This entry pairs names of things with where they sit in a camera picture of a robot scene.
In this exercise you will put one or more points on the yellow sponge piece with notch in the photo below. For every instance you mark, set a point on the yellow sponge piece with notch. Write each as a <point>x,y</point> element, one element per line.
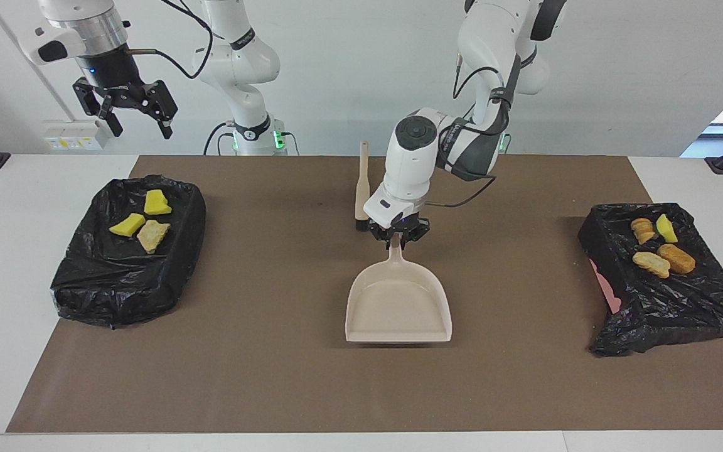
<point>666,230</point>

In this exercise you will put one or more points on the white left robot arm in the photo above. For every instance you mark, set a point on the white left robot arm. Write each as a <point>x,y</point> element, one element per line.
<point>412,157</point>

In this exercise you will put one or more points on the large striped croissant piece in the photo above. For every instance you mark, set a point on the large striped croissant piece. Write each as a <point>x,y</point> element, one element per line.
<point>152,236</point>

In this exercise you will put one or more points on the large yellow sponge block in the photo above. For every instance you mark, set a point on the large yellow sponge block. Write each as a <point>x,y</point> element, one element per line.
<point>157,202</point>

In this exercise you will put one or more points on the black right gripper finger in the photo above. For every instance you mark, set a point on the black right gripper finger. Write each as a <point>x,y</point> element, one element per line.
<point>164,107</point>
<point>101,105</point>

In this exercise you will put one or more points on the small yellow sponge wedge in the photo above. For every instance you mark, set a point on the small yellow sponge wedge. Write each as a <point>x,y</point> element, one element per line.
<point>127,225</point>

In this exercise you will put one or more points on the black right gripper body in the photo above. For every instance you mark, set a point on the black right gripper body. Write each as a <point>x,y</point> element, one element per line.
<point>113,78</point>

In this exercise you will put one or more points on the small orange striped croissant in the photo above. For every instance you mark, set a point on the small orange striped croissant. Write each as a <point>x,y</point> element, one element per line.
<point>642,230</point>

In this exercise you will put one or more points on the beige plastic dustpan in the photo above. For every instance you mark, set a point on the beige plastic dustpan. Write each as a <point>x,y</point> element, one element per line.
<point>399,307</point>

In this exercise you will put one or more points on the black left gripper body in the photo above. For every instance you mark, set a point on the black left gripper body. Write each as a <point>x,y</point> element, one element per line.
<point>415,227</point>

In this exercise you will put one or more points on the brown paper table mat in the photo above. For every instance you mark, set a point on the brown paper table mat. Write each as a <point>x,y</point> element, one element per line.
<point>493,389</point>

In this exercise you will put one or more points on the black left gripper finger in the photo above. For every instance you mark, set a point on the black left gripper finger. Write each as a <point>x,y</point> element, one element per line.
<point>409,238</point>
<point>387,237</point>

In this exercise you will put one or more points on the beige hand brush black bristles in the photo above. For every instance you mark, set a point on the beige hand brush black bristles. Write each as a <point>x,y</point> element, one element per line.
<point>362,188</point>

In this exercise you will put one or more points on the black trash bag over pink bin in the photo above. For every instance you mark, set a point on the black trash bag over pink bin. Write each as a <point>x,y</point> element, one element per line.
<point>669,307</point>

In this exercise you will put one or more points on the pale crumbly bread chunk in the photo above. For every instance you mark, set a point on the pale crumbly bread chunk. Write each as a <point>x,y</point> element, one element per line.
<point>650,263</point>

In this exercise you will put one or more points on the brown round cookie piece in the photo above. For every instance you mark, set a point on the brown round cookie piece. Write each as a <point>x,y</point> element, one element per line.
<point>678,258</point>

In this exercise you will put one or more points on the white wall socket box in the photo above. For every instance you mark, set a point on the white wall socket box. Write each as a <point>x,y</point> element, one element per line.
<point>66,135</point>

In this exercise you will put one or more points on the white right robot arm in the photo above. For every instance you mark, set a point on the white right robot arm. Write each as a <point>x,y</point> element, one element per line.
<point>242,63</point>

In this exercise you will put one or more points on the pink plastic bin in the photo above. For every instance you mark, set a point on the pink plastic bin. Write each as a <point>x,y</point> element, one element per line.
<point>606,289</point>

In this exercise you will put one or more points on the black trash bag lined bin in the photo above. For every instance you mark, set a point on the black trash bag lined bin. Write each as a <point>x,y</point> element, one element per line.
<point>117,282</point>

